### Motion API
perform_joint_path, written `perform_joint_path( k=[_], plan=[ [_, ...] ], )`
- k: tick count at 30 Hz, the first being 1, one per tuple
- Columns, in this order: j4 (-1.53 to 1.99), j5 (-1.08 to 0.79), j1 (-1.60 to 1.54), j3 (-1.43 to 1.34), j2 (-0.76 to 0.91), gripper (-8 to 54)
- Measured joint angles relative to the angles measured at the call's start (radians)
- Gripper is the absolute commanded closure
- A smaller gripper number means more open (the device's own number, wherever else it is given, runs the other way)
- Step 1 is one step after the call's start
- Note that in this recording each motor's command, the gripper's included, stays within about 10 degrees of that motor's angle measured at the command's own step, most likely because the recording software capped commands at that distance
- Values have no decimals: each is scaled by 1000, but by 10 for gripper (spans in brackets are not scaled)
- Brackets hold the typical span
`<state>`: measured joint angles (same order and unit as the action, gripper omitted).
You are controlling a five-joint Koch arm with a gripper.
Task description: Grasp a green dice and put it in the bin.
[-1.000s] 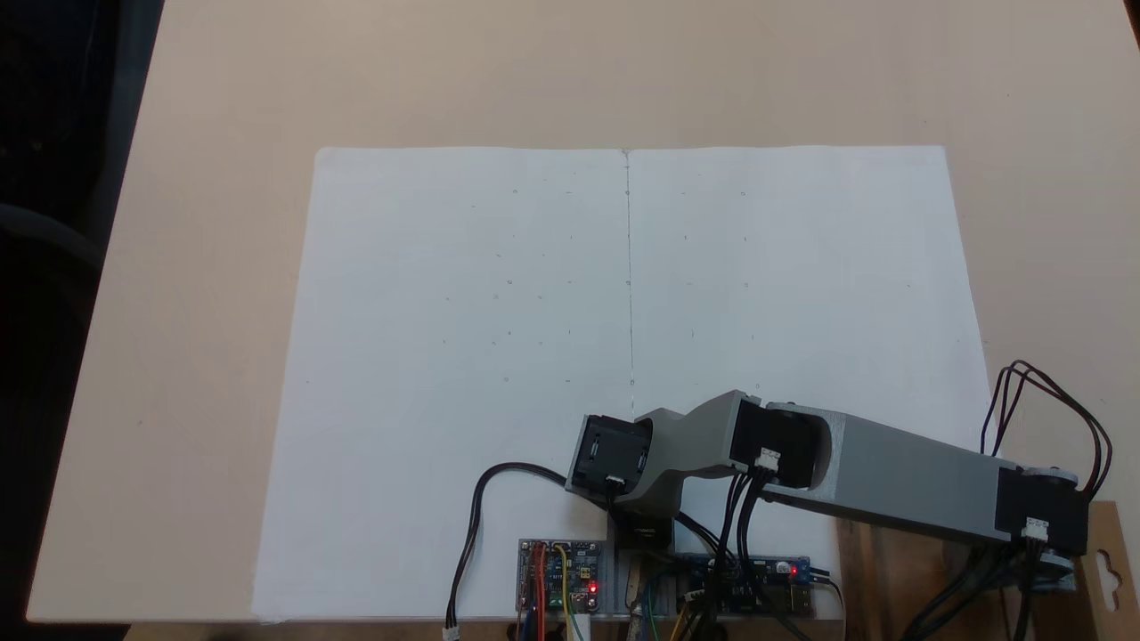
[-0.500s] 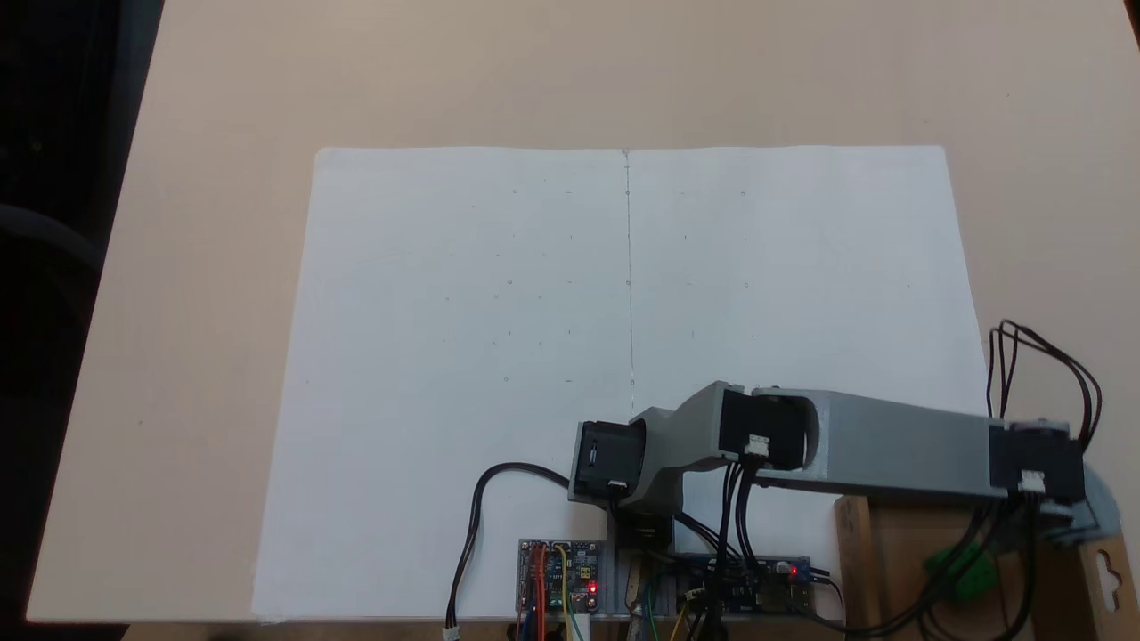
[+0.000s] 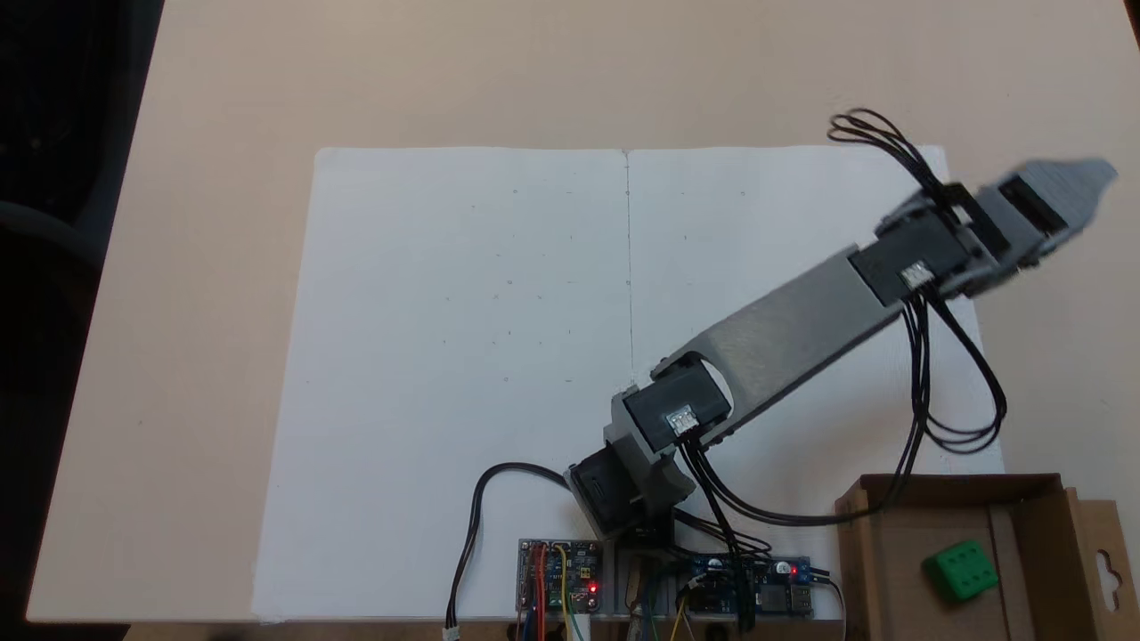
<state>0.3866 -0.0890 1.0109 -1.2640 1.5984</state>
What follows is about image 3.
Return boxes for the yellow jumper wire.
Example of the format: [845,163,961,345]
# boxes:
[554,544,575,641]

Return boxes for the black gripper motor cable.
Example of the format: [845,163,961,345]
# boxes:
[826,109,949,197]

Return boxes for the brown cardboard box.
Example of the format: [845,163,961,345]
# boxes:
[834,473,1129,641]

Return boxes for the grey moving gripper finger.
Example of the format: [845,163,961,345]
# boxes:
[1014,233,1071,271]

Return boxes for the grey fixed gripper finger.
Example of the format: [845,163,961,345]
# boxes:
[1063,158,1120,236]

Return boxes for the grey circuit board with wires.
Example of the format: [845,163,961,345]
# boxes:
[517,538,606,617]

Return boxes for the red jumper wire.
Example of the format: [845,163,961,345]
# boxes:
[530,544,548,641]

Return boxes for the green dice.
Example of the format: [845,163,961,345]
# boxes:
[922,539,1001,604]

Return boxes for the blue circuit board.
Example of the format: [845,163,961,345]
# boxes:
[689,556,815,618]

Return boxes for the white paper sheet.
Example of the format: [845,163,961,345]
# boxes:
[251,145,1006,622]

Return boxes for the black lead with white plug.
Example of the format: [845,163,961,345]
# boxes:
[444,462,573,641]

